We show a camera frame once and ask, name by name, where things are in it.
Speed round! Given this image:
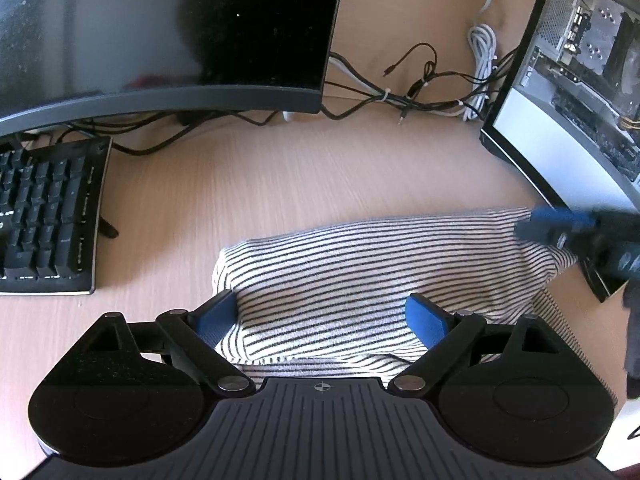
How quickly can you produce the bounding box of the thin white cable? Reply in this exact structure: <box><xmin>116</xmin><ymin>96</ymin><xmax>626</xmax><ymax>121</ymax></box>
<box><xmin>327</xmin><ymin>54</ymin><xmax>391</xmax><ymax>98</ymax></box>

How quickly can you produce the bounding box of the thin black cable with plug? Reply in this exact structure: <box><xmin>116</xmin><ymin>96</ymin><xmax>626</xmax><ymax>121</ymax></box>
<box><xmin>382</xmin><ymin>42</ymin><xmax>441</xmax><ymax>107</ymax></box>

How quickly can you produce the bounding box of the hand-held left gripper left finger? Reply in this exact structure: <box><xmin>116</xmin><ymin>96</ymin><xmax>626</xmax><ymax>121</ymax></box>
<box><xmin>74</xmin><ymin>289</ymin><xmax>250</xmax><ymax>399</ymax></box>

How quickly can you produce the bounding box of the black keyboard cable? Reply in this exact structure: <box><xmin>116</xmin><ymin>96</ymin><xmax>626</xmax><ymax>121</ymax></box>
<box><xmin>110</xmin><ymin>110</ymin><xmax>281</xmax><ymax>157</ymax></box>

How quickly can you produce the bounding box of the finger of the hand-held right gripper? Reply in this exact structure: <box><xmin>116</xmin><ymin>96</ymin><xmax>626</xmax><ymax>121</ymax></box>
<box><xmin>529</xmin><ymin>207</ymin><xmax>599</xmax><ymax>232</ymax></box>
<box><xmin>514</xmin><ymin>223</ymin><xmax>572</xmax><ymax>250</ymax></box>

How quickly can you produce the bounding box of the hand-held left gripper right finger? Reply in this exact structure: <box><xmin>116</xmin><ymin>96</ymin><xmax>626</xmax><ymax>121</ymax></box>
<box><xmin>389</xmin><ymin>292</ymin><xmax>566</xmax><ymax>399</ymax></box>

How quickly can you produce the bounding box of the thick white coiled cable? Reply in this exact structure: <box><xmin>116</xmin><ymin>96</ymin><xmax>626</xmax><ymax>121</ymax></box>
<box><xmin>466</xmin><ymin>0</ymin><xmax>500</xmax><ymax>124</ymax></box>

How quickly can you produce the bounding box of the striped long-sleeve shirt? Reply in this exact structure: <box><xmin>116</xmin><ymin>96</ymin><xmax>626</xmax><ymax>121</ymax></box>
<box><xmin>210</xmin><ymin>205</ymin><xmax>594</xmax><ymax>386</ymax></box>

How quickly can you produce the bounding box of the dark curved monitor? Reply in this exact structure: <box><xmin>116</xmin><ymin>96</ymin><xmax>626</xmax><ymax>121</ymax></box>
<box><xmin>0</xmin><ymin>0</ymin><xmax>350</xmax><ymax>137</ymax></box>

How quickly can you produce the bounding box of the black keyboard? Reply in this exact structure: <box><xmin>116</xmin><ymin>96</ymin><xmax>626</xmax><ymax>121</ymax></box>
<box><xmin>0</xmin><ymin>135</ymin><xmax>120</xmax><ymax>296</ymax></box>

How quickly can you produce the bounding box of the white glass-sided computer case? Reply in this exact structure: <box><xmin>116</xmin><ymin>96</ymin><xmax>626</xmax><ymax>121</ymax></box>
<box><xmin>479</xmin><ymin>0</ymin><xmax>640</xmax><ymax>304</ymax></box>

